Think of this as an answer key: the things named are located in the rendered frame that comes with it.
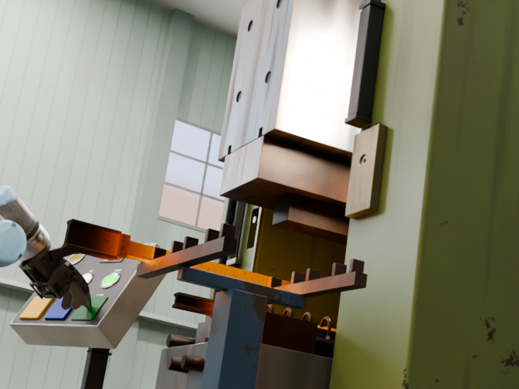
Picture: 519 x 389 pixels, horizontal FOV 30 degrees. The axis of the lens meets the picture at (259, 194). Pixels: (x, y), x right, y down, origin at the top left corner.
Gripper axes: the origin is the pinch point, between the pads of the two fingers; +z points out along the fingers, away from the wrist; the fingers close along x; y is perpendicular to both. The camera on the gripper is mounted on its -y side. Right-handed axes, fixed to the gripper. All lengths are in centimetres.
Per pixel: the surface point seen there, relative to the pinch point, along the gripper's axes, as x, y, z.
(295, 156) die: 57, -28, -15
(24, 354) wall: -815, -355, 480
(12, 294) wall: -823, -400, 420
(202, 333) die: 38.5, 5.6, 3.6
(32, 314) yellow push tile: -18.9, 3.5, 0.9
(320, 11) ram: 61, -54, -34
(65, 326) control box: -4.9, 6.2, 1.8
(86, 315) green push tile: 1.0, 3.2, 1.3
